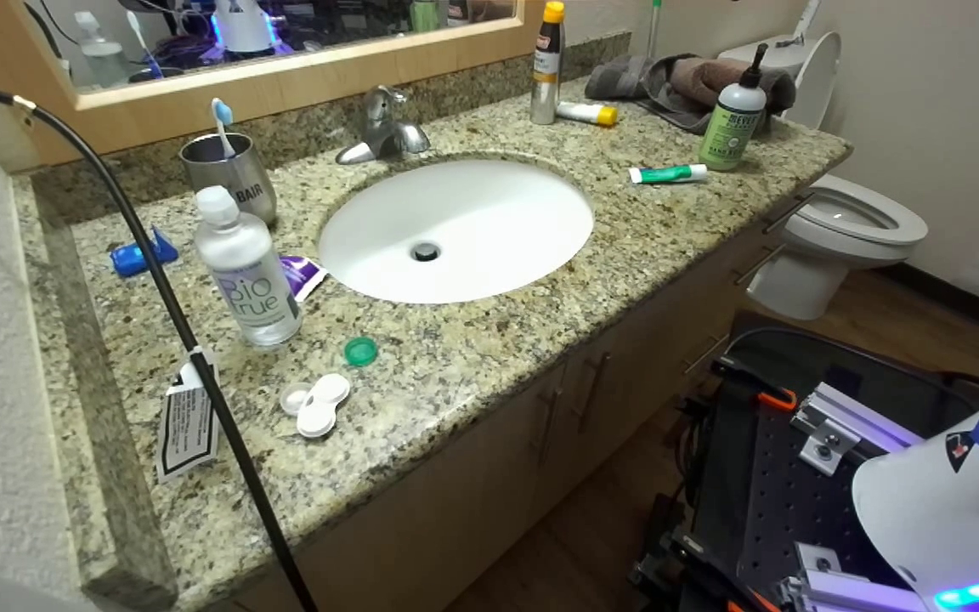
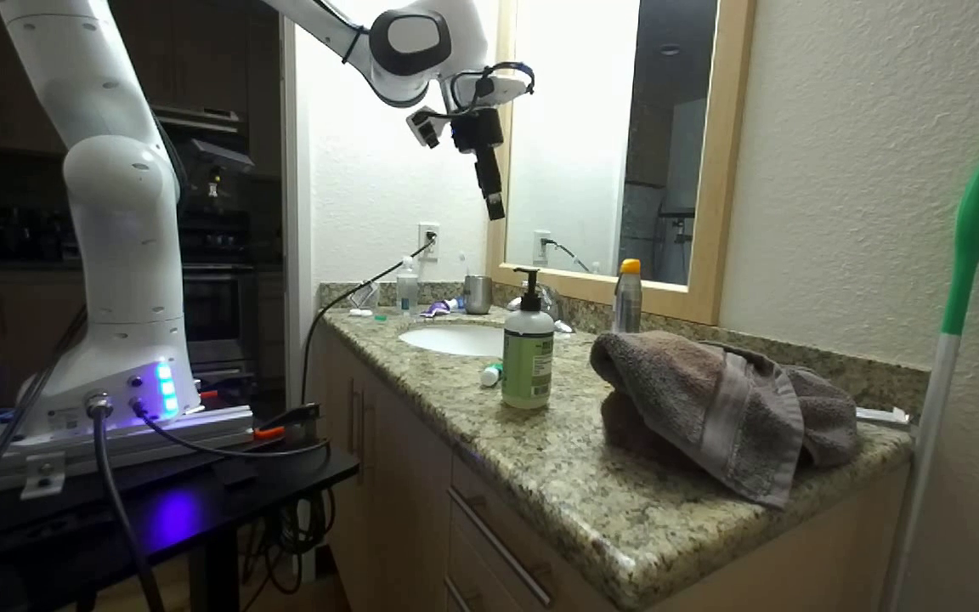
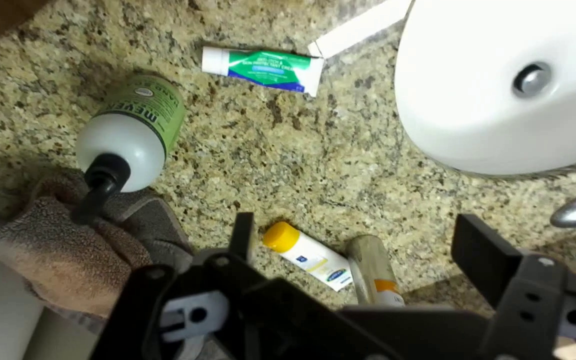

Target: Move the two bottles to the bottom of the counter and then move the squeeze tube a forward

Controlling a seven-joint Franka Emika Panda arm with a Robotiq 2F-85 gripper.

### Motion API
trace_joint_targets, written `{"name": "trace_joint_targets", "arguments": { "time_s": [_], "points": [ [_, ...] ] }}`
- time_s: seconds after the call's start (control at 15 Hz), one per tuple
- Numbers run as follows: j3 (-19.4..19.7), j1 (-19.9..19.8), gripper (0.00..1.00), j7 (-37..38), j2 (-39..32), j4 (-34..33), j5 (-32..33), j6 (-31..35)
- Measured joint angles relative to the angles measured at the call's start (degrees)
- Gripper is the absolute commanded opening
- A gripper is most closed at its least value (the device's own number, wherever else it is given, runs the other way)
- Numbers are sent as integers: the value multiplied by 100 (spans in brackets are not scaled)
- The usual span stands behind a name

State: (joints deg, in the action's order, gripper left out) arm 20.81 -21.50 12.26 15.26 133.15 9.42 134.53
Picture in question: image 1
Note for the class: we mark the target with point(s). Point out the black robot table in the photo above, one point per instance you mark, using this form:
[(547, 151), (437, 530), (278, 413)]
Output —
[(763, 487)]

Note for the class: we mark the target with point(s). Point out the white toilet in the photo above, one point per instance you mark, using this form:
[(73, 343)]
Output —
[(849, 222)]

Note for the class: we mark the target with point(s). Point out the small blue plastic item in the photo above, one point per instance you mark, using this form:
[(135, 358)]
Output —
[(135, 260)]

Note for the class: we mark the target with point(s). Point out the orange cap spray can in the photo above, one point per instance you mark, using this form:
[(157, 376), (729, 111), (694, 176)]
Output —
[(545, 71)]

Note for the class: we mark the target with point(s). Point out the wood framed wall mirror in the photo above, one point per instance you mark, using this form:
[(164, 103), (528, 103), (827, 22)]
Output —
[(286, 71)]

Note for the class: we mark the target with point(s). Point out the white contact lens case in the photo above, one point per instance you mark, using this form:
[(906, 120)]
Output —
[(316, 405)]

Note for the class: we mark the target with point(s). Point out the orange black clamp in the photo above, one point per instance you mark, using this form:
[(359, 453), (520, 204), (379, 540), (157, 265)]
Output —
[(780, 398)]

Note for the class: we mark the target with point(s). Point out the white oval sink basin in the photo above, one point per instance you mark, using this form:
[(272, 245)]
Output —
[(491, 222)]

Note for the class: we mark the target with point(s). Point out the yellow cap white squeeze tube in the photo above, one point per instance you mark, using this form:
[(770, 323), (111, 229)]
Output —
[(582, 112)]

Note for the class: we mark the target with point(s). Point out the green label soap pump bottle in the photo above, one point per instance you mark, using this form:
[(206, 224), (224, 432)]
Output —
[(732, 129)]

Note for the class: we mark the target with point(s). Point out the grey metal cup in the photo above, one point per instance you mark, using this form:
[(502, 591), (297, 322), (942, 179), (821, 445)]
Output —
[(236, 176)]

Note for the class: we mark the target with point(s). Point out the purple white packet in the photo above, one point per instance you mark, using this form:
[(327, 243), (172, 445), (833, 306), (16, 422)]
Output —
[(307, 278)]

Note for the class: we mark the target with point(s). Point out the chrome sink faucet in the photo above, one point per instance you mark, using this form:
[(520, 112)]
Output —
[(387, 129)]

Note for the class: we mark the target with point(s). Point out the green round lens cap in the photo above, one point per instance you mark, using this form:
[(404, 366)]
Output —
[(362, 353)]

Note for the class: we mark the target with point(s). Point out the clear contact solution bottle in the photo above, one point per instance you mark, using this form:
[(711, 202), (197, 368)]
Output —
[(249, 282)]

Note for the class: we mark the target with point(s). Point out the green toothpaste tube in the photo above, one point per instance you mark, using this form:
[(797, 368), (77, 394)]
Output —
[(670, 176)]

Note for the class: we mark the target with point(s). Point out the blue white toothbrush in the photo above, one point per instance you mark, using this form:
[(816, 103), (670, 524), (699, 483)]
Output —
[(221, 120)]

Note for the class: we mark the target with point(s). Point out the wooden vanity cabinet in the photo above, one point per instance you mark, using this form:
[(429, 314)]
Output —
[(456, 487)]

